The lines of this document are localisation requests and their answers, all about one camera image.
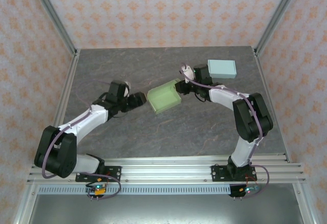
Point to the grey metal sheet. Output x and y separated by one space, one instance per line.
166 211

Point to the light blue paper box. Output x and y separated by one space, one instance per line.
222 68

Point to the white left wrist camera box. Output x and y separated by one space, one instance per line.
127 88

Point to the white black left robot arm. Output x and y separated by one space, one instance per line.
87 119

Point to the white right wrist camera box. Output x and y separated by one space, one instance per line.
187 71

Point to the aluminium frame post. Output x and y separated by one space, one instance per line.
53 22
277 22

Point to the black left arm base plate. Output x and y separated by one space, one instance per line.
113 174

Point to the light green paper box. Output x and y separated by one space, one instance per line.
163 98

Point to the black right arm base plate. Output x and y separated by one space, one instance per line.
218 174

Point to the aluminium frame leg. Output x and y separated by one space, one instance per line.
305 206
24 206

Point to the wide aluminium base beam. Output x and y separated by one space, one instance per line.
166 174

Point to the aluminium table edge rail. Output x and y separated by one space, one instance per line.
166 158

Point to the aluminium table side rail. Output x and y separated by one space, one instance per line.
272 106
64 96

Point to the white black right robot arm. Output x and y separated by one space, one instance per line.
224 97

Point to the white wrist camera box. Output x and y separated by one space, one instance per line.
187 71
127 88

